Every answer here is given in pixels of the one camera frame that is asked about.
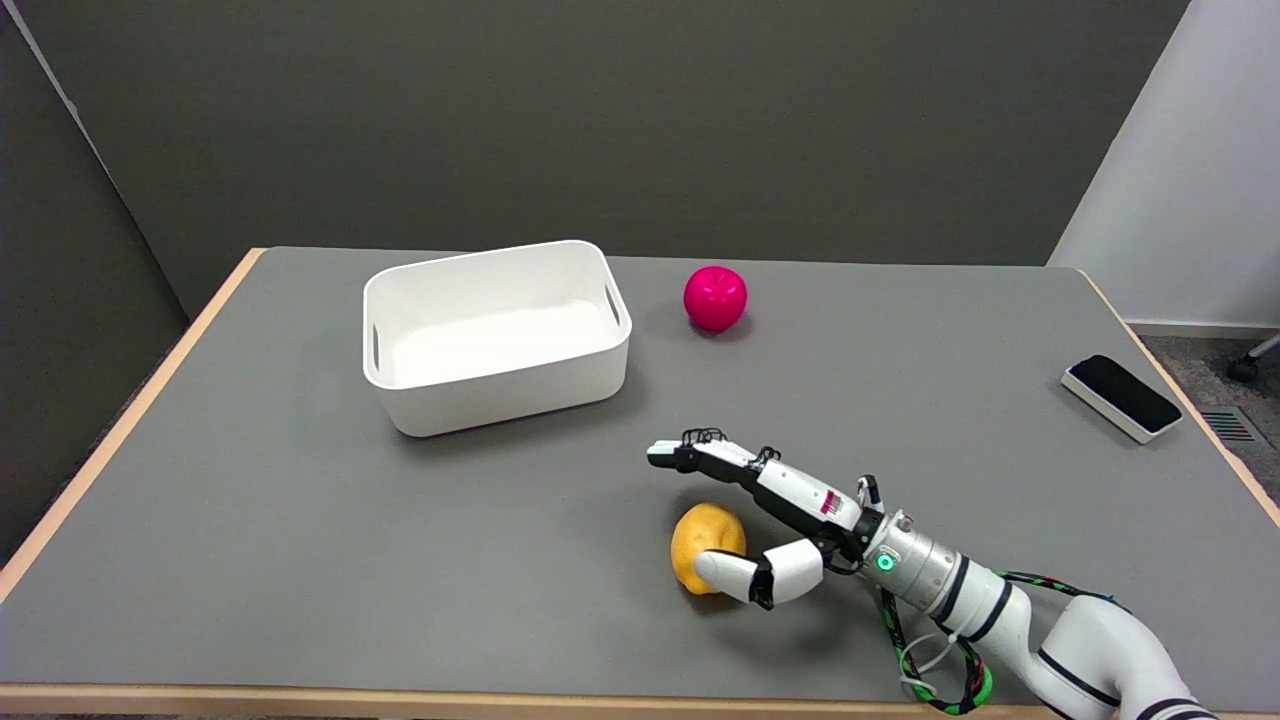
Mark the floor vent grille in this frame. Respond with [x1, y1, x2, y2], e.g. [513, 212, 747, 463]
[1203, 409, 1259, 444]

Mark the white plastic storage bin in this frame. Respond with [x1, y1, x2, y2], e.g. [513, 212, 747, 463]
[362, 239, 633, 439]

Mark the yellow lemon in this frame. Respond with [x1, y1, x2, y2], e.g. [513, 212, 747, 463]
[670, 502, 748, 596]

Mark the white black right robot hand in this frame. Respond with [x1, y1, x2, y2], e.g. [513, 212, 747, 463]
[646, 428, 899, 611]

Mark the red apple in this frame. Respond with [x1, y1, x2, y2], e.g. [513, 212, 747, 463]
[683, 264, 749, 334]

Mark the black green braided cable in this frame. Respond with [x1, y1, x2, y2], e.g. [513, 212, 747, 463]
[876, 570, 1131, 717]

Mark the black chair caster wheel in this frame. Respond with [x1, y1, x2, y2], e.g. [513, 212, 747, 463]
[1228, 336, 1280, 384]

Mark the white block with black pad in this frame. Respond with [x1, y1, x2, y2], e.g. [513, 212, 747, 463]
[1062, 354, 1184, 445]

